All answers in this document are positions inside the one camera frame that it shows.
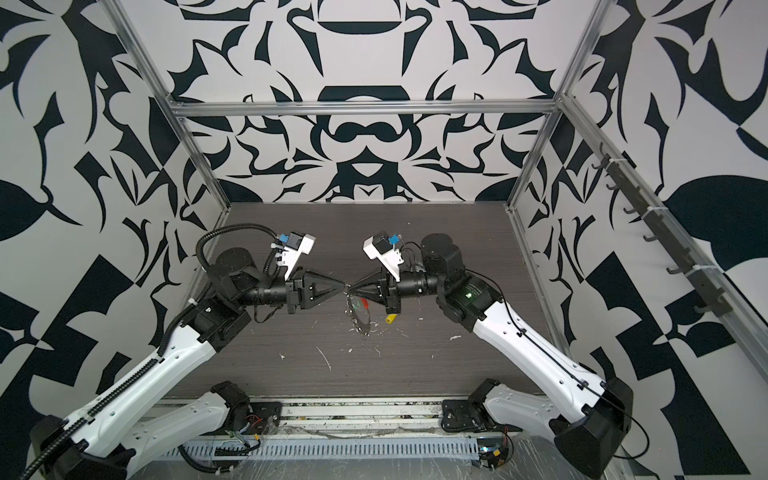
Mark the black wall hook rack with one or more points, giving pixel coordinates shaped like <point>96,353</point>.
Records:
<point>666,230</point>

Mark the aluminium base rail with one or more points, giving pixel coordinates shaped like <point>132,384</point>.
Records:
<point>369,416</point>

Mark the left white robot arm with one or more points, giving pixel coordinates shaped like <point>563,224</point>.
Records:
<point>108,438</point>

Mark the white slotted cable duct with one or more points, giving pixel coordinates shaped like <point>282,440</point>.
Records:
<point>459,448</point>

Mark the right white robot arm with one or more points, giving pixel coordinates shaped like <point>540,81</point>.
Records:
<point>585,416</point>

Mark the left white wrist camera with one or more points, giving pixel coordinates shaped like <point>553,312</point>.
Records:
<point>288,250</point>

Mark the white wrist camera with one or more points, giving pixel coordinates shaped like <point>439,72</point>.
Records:
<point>288,250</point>
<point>383,247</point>

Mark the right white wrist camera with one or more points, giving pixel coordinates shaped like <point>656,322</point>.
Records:
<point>383,247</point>

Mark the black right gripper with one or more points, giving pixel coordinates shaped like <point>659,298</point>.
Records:
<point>370,289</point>

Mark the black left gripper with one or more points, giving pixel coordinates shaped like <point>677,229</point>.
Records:
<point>304,294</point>

